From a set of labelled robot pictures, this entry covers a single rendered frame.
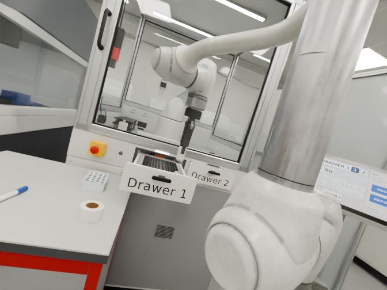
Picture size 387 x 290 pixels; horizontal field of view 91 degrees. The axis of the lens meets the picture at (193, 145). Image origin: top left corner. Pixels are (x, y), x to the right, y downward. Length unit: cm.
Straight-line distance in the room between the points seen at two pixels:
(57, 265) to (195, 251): 89
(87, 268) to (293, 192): 53
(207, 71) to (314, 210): 63
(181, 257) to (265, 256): 110
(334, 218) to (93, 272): 60
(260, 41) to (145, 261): 128
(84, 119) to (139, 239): 75
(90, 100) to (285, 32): 90
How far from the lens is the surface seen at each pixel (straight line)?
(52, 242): 63
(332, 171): 128
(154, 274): 145
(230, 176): 118
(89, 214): 68
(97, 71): 112
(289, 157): 35
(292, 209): 34
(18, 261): 68
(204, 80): 80
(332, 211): 54
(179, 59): 70
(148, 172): 76
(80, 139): 114
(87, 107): 112
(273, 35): 68
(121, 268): 142
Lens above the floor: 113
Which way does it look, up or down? 6 degrees down
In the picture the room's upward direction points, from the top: 17 degrees clockwise
